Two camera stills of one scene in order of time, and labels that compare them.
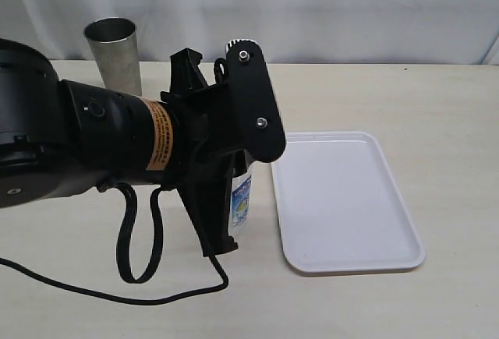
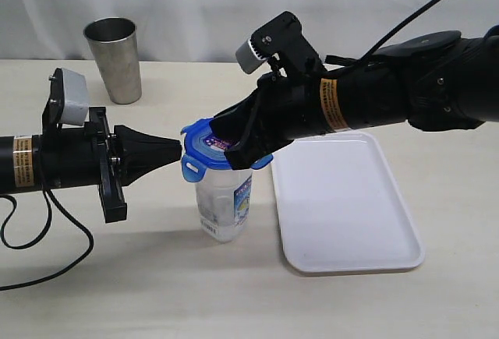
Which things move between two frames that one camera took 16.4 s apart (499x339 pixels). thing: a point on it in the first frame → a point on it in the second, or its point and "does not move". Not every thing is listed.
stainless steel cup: (114, 43) does not move
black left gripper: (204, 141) → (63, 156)
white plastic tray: (340, 207) does not move
